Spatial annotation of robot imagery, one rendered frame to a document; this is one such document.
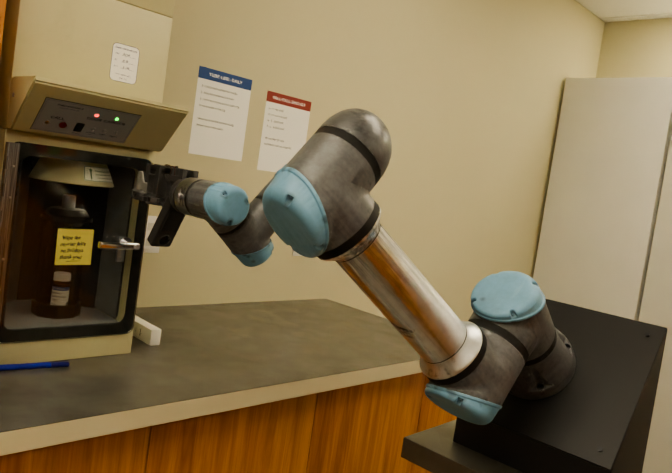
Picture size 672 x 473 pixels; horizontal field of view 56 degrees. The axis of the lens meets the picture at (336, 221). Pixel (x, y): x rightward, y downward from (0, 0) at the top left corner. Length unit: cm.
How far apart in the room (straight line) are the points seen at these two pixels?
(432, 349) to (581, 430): 33
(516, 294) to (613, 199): 271
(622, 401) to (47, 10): 128
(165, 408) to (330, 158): 64
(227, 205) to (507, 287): 51
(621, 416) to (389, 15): 191
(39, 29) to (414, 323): 91
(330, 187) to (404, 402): 114
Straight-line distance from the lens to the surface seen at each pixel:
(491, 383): 105
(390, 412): 185
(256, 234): 122
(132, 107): 135
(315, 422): 162
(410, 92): 279
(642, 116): 379
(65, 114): 133
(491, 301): 109
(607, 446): 119
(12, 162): 136
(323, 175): 84
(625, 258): 374
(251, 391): 140
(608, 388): 124
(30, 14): 139
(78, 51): 142
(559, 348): 121
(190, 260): 211
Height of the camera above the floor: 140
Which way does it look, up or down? 4 degrees down
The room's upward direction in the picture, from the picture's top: 8 degrees clockwise
